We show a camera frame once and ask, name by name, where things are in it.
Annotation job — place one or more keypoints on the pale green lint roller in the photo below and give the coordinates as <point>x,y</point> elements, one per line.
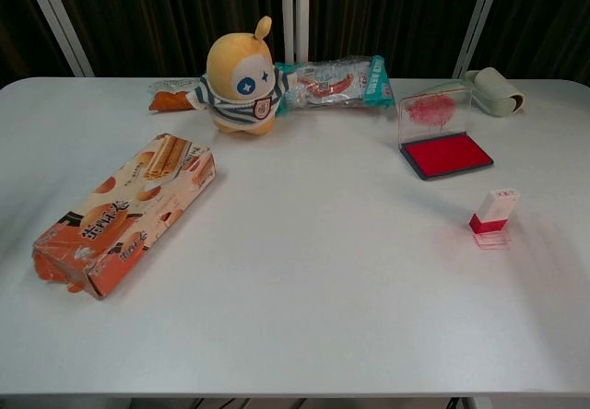
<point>493,93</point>

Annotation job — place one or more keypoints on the black pleated curtain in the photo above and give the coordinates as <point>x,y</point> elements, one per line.
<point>138,13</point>

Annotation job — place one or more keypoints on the white metal frame post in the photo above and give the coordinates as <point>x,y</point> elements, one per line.
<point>295,13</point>
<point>479,22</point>
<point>57,22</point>

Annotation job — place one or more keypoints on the red flat packet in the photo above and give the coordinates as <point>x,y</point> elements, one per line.
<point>442,153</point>

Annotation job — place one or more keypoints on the red white stamp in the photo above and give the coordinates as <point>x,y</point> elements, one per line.
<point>498,206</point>

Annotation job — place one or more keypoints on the orange egg roll biscuit box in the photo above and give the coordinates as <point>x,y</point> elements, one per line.
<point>124,215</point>

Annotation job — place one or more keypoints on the small orange snack packet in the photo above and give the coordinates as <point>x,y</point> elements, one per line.
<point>168,100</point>

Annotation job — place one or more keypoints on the teal clear snack bag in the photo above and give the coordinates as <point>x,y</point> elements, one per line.
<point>332,82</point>

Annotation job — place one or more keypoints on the yellow plush toy striped shirt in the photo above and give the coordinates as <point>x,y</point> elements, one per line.
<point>239,73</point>

